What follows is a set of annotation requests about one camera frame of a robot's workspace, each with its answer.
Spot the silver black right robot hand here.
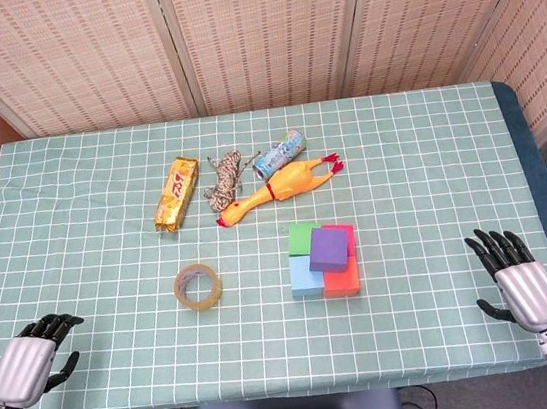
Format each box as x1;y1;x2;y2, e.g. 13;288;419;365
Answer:
463;220;547;342

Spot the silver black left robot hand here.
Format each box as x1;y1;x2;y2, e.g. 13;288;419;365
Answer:
0;309;96;409

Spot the pink-red foam cube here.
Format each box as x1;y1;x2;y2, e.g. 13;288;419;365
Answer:
320;220;359;261

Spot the orange foam cube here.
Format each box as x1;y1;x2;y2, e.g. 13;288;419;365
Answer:
318;253;365;301

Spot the purple foam cube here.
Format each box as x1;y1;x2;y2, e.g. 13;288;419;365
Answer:
303;223;354;276

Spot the light blue foam cube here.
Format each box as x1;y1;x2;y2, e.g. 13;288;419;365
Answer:
287;252;328;301

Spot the green foam cube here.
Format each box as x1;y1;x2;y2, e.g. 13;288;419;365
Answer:
284;220;325;259

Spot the green white checked tablecloth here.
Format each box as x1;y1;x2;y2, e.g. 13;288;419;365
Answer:
0;71;547;409

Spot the clear brownish packing tape roll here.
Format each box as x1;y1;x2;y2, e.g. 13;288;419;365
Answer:
170;260;227;315

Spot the gold foil snack package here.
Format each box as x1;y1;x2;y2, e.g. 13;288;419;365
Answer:
146;154;208;236

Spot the yellow rubber chicken toy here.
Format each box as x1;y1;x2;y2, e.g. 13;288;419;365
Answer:
207;151;351;231

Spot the light blue drink can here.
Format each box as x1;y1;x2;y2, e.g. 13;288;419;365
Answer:
247;127;312;183

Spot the bamboo folding screen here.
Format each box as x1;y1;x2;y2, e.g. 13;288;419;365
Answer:
0;0;547;211

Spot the black floor cable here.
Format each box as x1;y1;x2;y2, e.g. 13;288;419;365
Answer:
398;383;441;409

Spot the braided rope bundle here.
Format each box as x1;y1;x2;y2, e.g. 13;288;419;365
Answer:
197;146;268;214

